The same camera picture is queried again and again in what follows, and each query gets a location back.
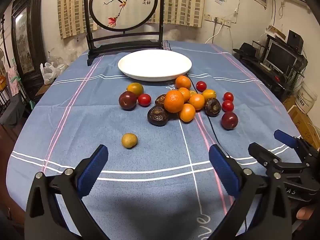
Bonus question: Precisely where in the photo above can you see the white appliance box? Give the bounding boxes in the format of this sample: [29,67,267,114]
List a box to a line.
[295,82,318,114]

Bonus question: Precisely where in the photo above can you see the checked beige curtain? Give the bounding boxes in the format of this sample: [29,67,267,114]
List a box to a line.
[57,0,207,40]

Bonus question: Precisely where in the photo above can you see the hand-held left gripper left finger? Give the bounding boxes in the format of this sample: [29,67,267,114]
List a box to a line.
[24,144,110,240]

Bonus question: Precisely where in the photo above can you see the white power cable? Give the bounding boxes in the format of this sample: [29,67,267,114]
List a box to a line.
[204,7,239,44]

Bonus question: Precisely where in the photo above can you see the thin black cable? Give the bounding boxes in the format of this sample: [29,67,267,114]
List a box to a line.
[164,40,233,159]

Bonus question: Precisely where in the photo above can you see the black computer desk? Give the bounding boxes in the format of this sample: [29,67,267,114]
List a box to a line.
[234,52,304,100]

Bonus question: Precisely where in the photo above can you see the large orange mandarin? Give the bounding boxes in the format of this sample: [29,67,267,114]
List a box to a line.
[164,90,185,113]

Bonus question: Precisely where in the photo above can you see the small orange mandarin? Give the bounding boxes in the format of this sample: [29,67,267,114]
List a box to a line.
[175,75,192,90]
[178,103,196,122]
[178,87,191,102]
[188,94,205,111]

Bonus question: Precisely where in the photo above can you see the white plastic bag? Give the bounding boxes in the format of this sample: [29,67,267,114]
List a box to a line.
[40,62,67,85]

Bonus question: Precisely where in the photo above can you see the black hat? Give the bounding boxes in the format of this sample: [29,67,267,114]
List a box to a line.
[233,42,258,58]

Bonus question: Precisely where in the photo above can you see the cardboard box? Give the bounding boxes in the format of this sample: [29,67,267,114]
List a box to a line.
[285,97,320,143]

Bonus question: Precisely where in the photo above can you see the dark wooden framed panel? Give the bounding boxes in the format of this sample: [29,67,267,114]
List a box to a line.
[11,0,50,93]

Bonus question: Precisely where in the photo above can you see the yellow-orange kumquat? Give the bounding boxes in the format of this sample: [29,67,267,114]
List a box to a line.
[202,89,217,101]

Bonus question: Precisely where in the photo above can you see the olive-yellow round fruit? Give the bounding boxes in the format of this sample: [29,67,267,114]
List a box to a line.
[121,133,138,149]

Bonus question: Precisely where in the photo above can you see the round embroidered bird screen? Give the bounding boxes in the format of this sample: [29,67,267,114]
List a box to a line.
[84,0,165,67]

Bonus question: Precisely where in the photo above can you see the dark red plum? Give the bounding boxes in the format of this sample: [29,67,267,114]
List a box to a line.
[118,91,137,111]
[221,111,239,130]

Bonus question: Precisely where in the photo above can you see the black speaker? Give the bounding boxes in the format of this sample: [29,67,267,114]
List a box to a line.
[287,29,304,53]

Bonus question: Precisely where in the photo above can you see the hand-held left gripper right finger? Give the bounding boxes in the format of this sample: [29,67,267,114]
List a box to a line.
[209,144,293,240]

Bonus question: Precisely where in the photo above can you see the green-yellow tangerine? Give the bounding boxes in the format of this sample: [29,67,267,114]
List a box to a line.
[126,82,144,97]

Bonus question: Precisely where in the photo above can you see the person's right hand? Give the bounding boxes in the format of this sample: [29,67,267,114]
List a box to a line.
[296,204,320,222]

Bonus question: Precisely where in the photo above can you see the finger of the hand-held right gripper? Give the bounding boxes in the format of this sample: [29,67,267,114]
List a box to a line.
[248,142,284,178]
[274,129,320,167]

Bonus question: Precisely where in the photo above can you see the white oval plate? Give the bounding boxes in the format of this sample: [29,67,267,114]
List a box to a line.
[117,49,192,82]

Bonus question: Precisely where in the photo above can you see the wall socket strip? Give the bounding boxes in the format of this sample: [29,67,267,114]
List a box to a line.
[204,12,238,25]

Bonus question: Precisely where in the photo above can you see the computer monitor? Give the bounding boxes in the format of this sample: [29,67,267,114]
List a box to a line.
[265,41,298,73]

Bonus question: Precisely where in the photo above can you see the blue striped tablecloth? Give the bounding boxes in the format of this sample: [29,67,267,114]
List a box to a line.
[6,40,304,240]

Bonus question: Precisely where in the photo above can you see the dark wrinkled passion fruit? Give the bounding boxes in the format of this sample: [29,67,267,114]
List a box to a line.
[147,106,169,127]
[204,98,222,117]
[155,94,167,108]

